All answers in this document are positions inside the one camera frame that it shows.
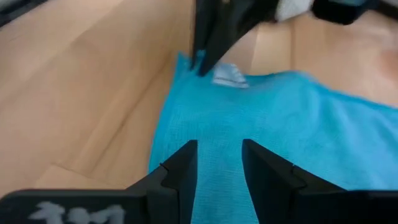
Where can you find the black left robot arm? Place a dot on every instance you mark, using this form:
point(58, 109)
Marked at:
point(342, 14)

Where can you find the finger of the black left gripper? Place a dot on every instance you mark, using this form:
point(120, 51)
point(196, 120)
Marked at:
point(205, 25)
point(236, 21)

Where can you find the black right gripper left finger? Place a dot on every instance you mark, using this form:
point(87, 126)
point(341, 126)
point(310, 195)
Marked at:
point(93, 207)

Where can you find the grey microfiber towel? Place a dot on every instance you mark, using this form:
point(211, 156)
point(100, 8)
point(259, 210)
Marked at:
point(292, 9)

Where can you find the blue microfiber towel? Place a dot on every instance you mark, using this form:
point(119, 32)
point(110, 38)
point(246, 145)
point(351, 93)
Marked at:
point(280, 124)

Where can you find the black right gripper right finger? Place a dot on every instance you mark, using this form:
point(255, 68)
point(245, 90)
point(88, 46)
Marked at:
point(311, 207)

